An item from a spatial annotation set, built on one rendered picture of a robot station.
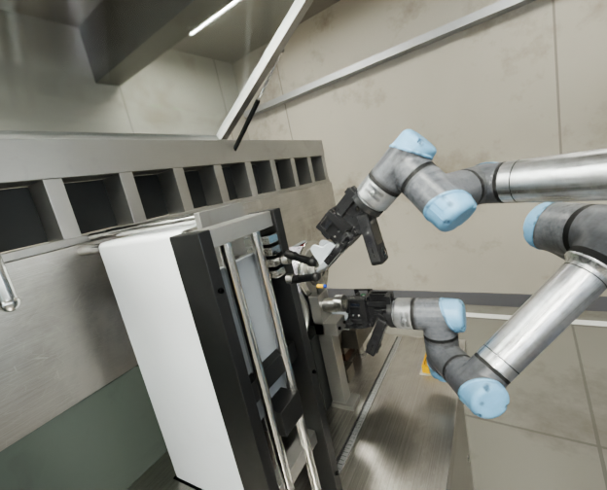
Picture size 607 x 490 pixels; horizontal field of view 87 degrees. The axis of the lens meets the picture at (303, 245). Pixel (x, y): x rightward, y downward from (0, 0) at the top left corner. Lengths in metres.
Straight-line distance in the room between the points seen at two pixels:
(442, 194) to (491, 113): 2.62
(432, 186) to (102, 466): 0.85
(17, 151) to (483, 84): 3.00
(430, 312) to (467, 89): 2.61
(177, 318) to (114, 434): 0.38
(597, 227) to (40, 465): 1.11
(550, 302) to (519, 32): 2.68
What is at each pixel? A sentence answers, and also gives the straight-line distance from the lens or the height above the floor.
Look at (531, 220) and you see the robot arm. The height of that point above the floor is 1.27.
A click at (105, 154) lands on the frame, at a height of 1.62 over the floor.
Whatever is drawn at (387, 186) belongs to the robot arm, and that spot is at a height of 1.43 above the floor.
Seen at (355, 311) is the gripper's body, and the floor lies 1.12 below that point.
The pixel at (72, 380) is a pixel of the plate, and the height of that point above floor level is 1.19.
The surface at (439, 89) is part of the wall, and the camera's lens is 3.26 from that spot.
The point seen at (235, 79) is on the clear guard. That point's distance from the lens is 1.01.
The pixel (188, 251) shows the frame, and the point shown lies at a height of 1.42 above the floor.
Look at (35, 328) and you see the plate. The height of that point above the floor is 1.31.
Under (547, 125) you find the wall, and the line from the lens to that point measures 3.16.
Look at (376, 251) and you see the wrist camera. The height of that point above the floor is 1.30.
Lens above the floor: 1.47
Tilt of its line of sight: 11 degrees down
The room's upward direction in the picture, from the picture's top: 12 degrees counter-clockwise
